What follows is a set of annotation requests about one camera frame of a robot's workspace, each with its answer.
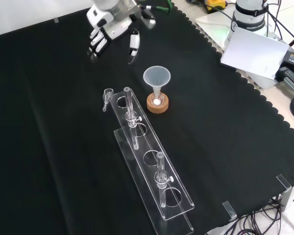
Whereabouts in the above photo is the wrist camera with silver bracket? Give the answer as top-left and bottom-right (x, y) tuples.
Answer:
(137, 6), (157, 30)

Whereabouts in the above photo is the green cable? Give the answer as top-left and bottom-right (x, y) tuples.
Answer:
(147, 1), (173, 12)

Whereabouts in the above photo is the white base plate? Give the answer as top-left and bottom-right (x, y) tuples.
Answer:
(195, 9), (281, 90)

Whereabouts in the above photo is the clear funnel stand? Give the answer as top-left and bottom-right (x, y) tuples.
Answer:
(111, 87), (196, 233)

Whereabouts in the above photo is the translucent plastic funnel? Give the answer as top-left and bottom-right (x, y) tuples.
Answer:
(143, 65), (172, 98)

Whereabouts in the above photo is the pale board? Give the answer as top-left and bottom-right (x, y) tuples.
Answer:
(220, 26), (290, 80)

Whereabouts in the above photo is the yellow stop button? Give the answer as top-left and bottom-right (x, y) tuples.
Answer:
(205, 0), (228, 14)

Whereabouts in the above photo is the clear edge bracket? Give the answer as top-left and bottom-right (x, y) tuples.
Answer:
(221, 200), (238, 221)
(275, 174), (293, 213)

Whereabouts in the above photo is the cork ring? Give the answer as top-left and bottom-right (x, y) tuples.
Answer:
(146, 94), (170, 114)

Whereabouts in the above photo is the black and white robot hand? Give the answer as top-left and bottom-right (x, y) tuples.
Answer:
(86, 4), (141, 65)

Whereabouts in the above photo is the black cloth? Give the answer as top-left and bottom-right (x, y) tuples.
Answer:
(0, 0), (294, 235)

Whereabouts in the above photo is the clear round-bottom flask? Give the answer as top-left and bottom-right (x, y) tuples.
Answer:
(148, 92), (165, 106)

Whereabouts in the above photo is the black clamp handle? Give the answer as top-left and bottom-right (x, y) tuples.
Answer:
(276, 66), (294, 94)

